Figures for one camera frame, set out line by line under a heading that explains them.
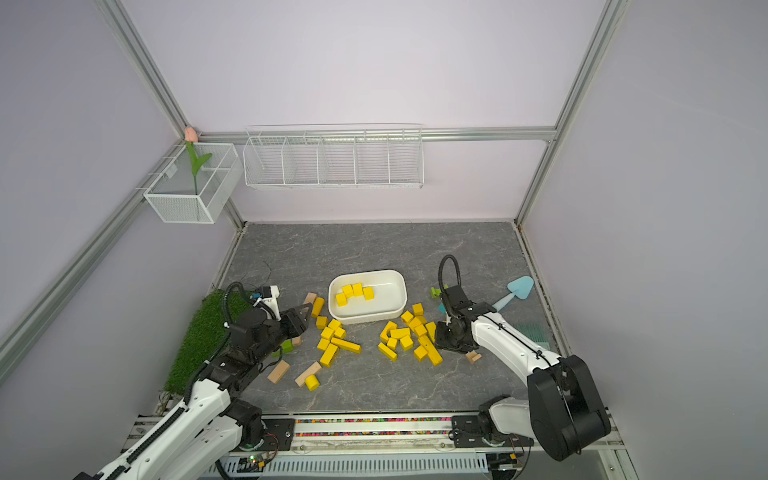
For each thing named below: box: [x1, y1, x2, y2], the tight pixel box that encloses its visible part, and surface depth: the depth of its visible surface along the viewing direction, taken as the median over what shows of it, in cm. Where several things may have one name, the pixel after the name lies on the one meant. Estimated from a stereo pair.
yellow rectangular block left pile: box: [320, 343, 338, 368], surface depth 86 cm
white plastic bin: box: [328, 269, 408, 325], surface depth 100 cm
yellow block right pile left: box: [378, 342, 398, 362], surface depth 87 cm
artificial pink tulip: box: [184, 126, 213, 195], surface depth 92 cm
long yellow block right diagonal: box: [414, 334, 443, 366], surface depth 87 cm
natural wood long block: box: [294, 361, 322, 388], surface depth 84 cm
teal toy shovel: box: [492, 276, 535, 312], surface depth 103 cm
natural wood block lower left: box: [267, 359, 291, 384], surface depth 84 cm
